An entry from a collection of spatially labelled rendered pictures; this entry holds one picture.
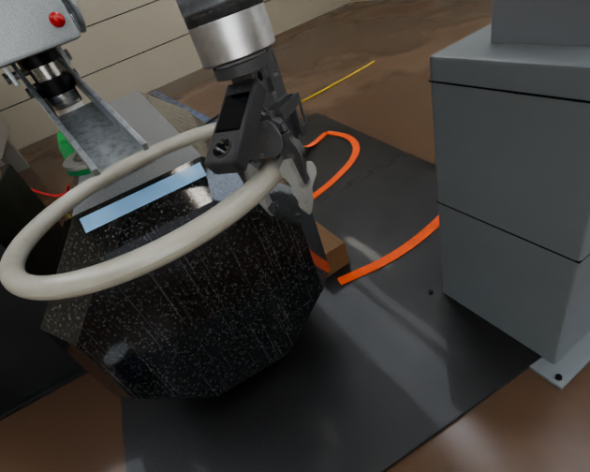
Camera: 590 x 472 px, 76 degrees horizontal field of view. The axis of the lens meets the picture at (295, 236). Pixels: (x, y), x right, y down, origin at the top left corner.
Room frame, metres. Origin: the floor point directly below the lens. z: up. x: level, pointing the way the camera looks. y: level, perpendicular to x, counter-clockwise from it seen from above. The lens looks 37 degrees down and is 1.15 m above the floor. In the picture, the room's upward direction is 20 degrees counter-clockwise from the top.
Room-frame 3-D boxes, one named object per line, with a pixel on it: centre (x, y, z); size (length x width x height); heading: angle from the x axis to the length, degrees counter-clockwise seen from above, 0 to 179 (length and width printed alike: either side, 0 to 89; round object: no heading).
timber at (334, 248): (1.32, -0.08, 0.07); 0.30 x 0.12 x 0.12; 19
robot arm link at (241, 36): (0.49, -0.01, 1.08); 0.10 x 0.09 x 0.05; 56
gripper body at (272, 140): (0.49, -0.02, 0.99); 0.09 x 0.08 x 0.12; 146
